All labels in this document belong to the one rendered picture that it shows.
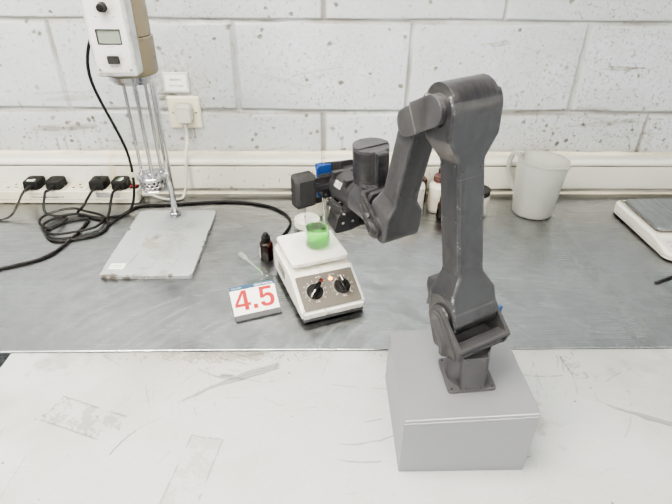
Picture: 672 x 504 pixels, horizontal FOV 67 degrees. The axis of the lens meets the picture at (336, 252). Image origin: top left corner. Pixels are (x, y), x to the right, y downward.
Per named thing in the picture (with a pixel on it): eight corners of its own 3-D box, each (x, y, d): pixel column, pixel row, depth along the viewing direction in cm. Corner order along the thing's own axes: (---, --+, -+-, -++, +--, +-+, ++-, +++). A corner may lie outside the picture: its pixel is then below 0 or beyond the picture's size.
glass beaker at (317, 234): (315, 257, 101) (315, 221, 96) (299, 246, 104) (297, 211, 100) (338, 246, 104) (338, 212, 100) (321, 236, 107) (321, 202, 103)
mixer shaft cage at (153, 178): (165, 194, 111) (144, 77, 98) (135, 194, 111) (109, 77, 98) (173, 181, 117) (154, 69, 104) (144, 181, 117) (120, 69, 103)
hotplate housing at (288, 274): (365, 311, 100) (367, 278, 95) (302, 326, 96) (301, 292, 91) (326, 254, 117) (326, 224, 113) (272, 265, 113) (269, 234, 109)
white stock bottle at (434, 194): (451, 210, 137) (456, 176, 131) (437, 216, 134) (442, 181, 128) (435, 203, 140) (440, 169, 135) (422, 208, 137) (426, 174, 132)
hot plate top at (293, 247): (349, 258, 101) (349, 254, 101) (291, 269, 98) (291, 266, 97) (328, 230, 111) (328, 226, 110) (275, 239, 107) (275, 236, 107)
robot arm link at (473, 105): (507, 73, 53) (467, 70, 58) (451, 84, 50) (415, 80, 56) (498, 327, 67) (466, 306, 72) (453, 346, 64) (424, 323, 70)
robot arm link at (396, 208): (506, 92, 55) (451, 45, 60) (444, 106, 52) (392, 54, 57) (438, 261, 77) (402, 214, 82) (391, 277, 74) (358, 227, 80)
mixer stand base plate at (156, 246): (192, 278, 108) (191, 274, 108) (98, 279, 108) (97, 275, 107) (217, 213, 134) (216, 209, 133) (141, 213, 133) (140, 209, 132)
